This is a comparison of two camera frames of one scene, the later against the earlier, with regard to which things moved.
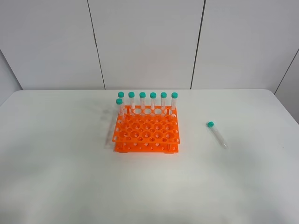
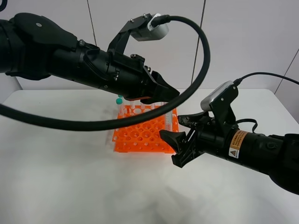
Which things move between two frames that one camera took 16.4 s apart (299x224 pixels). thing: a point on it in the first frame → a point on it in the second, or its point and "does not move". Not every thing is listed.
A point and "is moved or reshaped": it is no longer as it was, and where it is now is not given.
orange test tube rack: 146,129 does not move
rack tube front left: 119,101 does not move
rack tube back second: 131,95 does not move
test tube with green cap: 210,125 is moved or reshaped
